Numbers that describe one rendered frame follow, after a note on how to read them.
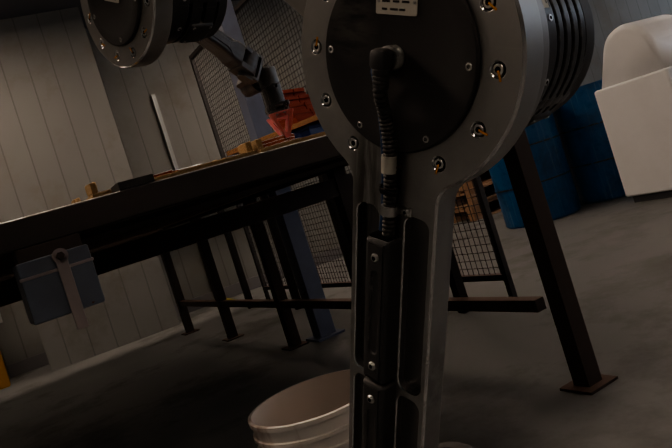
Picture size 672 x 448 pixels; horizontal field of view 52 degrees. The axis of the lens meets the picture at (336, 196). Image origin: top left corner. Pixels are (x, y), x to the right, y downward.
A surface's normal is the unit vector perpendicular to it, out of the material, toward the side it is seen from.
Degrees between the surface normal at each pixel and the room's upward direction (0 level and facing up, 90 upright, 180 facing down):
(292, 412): 87
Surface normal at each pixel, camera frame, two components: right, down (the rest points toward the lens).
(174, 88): 0.38, -0.11
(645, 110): -0.83, 0.27
